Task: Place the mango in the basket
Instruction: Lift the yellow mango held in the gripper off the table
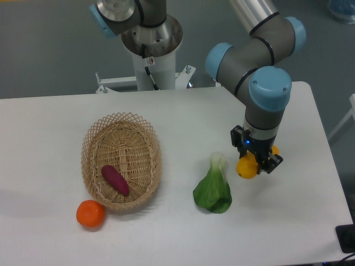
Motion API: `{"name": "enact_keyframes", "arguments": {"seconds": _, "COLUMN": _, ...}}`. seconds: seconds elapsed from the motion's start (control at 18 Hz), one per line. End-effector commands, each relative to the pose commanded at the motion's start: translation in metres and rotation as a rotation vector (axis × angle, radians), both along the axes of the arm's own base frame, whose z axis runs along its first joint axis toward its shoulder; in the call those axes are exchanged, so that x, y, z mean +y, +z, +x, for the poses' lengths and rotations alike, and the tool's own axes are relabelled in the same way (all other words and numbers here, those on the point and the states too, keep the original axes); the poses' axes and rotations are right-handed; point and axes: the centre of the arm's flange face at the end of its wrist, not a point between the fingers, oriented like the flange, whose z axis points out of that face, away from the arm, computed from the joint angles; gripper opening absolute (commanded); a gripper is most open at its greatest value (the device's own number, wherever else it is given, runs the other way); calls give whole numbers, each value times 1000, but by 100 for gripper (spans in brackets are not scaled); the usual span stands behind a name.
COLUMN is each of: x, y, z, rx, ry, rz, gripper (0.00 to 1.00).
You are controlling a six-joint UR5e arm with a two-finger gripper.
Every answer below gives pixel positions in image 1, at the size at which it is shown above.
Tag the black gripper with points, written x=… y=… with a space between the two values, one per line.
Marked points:
x=261 y=149

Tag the yellow orange mango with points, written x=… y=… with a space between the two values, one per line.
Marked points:
x=247 y=166

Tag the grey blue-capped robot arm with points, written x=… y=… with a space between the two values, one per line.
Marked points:
x=248 y=73

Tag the woven wicker basket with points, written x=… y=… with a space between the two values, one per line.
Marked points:
x=129 y=143

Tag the green bok choy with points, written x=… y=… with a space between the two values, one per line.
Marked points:
x=213 y=191

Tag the black device at table edge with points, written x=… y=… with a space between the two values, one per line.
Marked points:
x=345 y=235

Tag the purple sweet potato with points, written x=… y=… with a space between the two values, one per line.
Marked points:
x=115 y=179

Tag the blue bag in corner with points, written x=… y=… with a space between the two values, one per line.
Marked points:
x=342 y=10

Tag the orange tangerine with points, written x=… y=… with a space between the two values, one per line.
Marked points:
x=90 y=214

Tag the white frame at right edge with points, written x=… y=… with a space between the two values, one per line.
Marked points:
x=343 y=125

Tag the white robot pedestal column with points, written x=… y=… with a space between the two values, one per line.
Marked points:
x=153 y=51

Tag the white pedestal base frame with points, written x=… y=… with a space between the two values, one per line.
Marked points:
x=149 y=78

